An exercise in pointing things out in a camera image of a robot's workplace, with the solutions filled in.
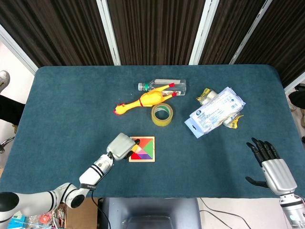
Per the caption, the metal chair leg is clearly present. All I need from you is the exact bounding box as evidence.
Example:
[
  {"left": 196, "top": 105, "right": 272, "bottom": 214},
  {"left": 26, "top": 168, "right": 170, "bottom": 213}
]
[{"left": 0, "top": 136, "right": 15, "bottom": 154}]

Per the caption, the black bag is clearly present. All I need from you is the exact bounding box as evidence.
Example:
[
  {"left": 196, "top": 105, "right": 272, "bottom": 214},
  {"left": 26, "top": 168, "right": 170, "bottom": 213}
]
[{"left": 288, "top": 90, "right": 305, "bottom": 112}]

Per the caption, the orange large triangle piece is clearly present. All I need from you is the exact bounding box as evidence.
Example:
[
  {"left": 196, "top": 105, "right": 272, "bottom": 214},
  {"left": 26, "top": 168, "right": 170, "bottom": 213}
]
[{"left": 132, "top": 137, "right": 153, "bottom": 146}]

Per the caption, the white blue wipes pack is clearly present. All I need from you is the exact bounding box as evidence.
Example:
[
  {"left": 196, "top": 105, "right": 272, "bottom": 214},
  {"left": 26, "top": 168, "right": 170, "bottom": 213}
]
[{"left": 184, "top": 86, "right": 246, "bottom": 139}]

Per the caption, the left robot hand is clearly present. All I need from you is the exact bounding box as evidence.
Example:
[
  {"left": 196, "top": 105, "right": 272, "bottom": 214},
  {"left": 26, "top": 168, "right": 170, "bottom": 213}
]
[{"left": 106, "top": 133, "right": 141, "bottom": 161}]

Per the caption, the wooden tangram puzzle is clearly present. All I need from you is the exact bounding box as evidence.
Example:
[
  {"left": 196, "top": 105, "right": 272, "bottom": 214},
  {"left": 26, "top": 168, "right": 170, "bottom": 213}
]
[{"left": 128, "top": 136, "right": 155, "bottom": 163}]

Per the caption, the yellow rubber chicken toy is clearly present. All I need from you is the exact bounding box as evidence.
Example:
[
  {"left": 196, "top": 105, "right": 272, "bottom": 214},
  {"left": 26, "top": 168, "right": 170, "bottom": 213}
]
[{"left": 112, "top": 83, "right": 179, "bottom": 117}]

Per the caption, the yellow packing tape roll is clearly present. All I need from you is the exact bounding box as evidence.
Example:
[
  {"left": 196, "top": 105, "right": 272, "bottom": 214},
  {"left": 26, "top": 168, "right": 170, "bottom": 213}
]
[{"left": 151, "top": 103, "right": 174, "bottom": 126}]

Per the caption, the black floor cable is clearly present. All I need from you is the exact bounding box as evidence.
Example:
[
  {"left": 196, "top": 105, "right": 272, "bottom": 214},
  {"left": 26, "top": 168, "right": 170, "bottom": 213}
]
[{"left": 199, "top": 198, "right": 253, "bottom": 229}]

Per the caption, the white framed side partition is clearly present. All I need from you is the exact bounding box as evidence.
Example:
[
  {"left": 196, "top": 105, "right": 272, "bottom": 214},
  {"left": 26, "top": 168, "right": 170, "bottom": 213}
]
[{"left": 0, "top": 23, "right": 39, "bottom": 74}]

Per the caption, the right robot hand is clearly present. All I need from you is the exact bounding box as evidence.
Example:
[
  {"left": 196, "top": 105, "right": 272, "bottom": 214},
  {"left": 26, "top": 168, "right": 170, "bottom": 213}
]
[{"left": 245, "top": 137, "right": 298, "bottom": 197}]

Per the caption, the black trouser leg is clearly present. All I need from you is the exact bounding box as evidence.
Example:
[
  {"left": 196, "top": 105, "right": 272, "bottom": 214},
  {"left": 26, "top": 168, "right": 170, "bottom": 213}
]
[{"left": 0, "top": 94, "right": 26, "bottom": 126}]

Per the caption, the blue small box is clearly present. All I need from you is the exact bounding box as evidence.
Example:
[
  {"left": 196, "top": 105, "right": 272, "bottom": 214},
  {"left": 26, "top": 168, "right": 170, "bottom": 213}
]
[{"left": 8, "top": 213, "right": 28, "bottom": 229}]

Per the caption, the teal table cloth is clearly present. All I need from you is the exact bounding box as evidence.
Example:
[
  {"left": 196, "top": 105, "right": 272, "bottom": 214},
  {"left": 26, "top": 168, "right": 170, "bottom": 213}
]
[{"left": 0, "top": 64, "right": 305, "bottom": 199}]

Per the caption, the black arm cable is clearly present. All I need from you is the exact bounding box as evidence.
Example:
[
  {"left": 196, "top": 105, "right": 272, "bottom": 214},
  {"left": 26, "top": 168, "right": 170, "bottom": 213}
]
[{"left": 91, "top": 190, "right": 112, "bottom": 229}]

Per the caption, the white yellow tissue pack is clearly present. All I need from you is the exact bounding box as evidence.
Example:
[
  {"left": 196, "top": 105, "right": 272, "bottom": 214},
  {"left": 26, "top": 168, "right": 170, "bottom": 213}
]
[{"left": 196, "top": 88, "right": 244, "bottom": 129}]

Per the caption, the clear plastic water bottle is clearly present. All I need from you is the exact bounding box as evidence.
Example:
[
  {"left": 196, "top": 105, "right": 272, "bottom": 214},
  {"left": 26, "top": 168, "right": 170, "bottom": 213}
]
[{"left": 137, "top": 79, "right": 187, "bottom": 96}]

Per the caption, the dark slatted partition panel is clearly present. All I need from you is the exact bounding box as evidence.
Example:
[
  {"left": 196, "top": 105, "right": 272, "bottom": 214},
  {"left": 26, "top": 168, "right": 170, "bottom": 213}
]
[
  {"left": 189, "top": 0, "right": 275, "bottom": 65},
  {"left": 0, "top": 0, "right": 121, "bottom": 69},
  {"left": 96, "top": 0, "right": 220, "bottom": 66},
  {"left": 230, "top": 0, "right": 305, "bottom": 89}
]

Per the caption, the white sneaker shoe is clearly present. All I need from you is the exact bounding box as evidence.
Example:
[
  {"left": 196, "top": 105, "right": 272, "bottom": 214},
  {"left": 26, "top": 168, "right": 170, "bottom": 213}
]
[{"left": 0, "top": 70, "right": 11, "bottom": 93}]

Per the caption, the green large triangle piece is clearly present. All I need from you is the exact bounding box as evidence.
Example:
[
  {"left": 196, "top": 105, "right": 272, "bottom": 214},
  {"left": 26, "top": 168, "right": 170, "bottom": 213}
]
[{"left": 143, "top": 138, "right": 153, "bottom": 160}]

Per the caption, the brown cardboard box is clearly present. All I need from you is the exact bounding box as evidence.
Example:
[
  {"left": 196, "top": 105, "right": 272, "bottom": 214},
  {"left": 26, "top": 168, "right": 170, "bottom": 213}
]
[{"left": 56, "top": 197, "right": 99, "bottom": 229}]

